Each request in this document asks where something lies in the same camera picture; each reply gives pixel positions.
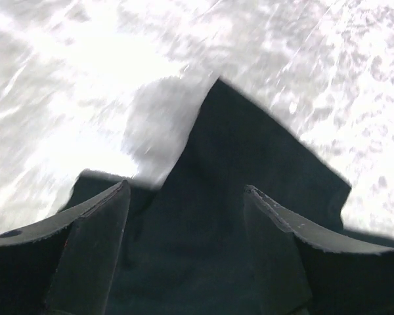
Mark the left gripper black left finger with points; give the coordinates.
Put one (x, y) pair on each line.
(65, 263)

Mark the black t shirt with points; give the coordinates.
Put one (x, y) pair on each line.
(185, 248)

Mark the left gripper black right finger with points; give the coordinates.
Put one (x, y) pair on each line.
(304, 268)

